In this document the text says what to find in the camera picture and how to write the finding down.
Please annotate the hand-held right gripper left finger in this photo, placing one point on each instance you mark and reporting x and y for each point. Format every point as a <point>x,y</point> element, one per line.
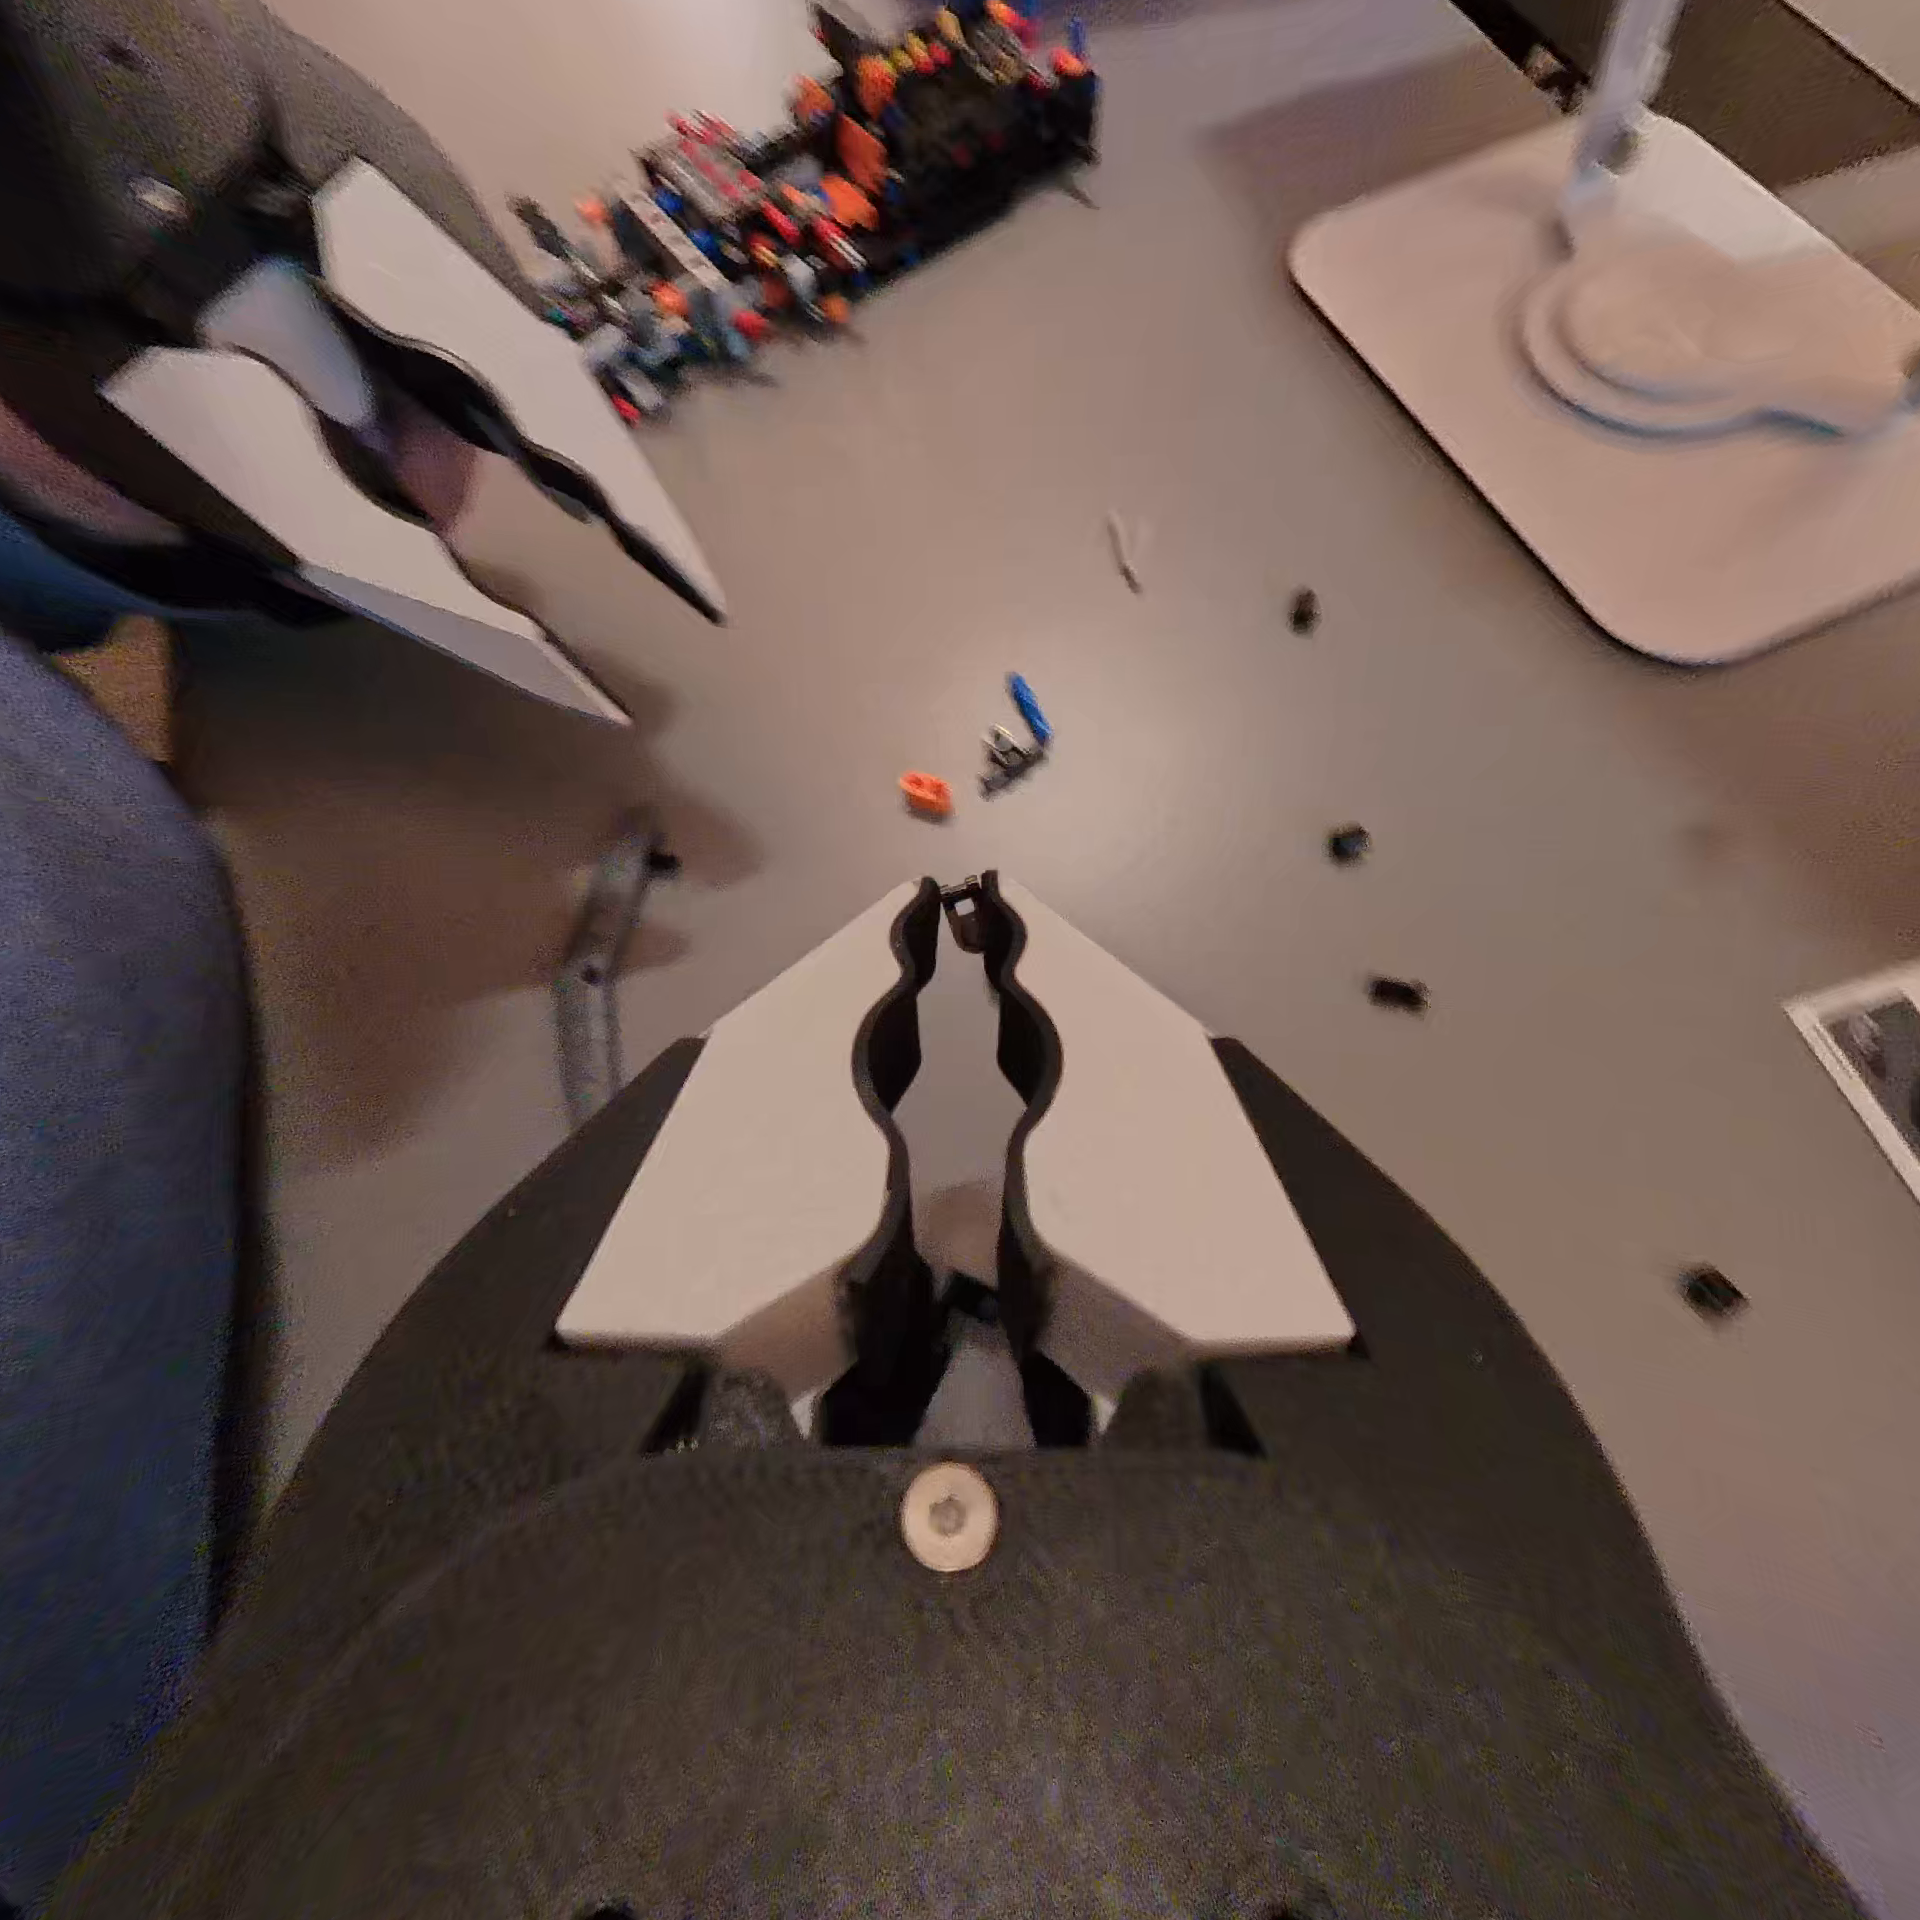
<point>737,1183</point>

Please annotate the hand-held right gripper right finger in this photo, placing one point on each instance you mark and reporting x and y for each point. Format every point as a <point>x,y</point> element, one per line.
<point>1171,1183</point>

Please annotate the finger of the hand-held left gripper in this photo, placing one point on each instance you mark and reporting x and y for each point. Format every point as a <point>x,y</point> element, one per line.
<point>270,451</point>
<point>494,331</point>

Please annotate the black lego clip pin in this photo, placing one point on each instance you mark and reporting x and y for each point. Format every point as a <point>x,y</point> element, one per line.
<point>1396,992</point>

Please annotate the black green lego piece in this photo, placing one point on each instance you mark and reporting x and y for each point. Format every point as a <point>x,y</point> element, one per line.
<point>964,910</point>

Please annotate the person's left forearm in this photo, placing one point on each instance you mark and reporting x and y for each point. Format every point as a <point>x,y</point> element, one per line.
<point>133,587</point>

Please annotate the grey curved lego panel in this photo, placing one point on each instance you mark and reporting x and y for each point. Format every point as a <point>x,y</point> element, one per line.
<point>597,961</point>

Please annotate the lego car chassis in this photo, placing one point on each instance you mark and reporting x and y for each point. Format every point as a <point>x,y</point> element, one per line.
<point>840,197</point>

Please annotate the orange lego connector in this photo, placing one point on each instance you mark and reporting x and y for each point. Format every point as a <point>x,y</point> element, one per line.
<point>925,793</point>

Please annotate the black lego pin connector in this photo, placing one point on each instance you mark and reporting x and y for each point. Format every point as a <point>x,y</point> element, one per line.
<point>1011,756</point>

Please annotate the lego sticker sheet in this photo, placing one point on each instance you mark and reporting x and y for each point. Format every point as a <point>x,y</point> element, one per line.
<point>1877,1064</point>

